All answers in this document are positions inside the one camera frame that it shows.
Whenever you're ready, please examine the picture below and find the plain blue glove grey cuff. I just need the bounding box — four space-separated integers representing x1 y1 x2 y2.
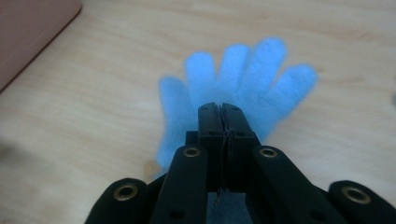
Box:
155 36 318 180

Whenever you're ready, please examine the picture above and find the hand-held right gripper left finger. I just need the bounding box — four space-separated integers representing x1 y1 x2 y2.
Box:
185 102 226 192

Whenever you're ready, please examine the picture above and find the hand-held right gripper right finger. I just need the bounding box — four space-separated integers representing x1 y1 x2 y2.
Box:
221 103 262 192

